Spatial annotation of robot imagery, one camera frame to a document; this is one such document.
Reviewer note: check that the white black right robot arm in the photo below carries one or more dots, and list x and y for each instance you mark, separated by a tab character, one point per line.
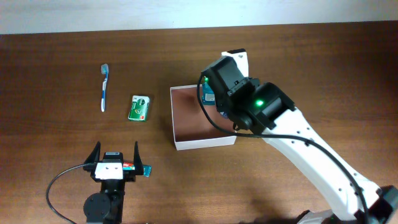
264	111

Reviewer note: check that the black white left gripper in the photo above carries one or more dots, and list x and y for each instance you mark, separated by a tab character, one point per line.
130	175

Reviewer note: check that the purple pump soap bottle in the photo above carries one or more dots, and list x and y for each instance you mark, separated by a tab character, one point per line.
224	115

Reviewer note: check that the toothpaste tube under gripper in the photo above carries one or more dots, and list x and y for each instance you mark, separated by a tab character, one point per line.
130	169

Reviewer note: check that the pink open cardboard box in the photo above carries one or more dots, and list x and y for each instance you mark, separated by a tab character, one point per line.
191	129

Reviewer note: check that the blue white toothbrush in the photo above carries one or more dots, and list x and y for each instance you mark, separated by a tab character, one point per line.
105	72

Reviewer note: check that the green Dettol soap box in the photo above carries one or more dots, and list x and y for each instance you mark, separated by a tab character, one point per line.
139	108

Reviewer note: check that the teal mouthwash bottle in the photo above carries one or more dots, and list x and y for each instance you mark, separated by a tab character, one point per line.
208	97

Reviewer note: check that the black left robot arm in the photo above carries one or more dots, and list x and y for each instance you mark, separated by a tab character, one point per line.
106	206

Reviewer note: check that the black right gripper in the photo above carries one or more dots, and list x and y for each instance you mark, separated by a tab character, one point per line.
221	102

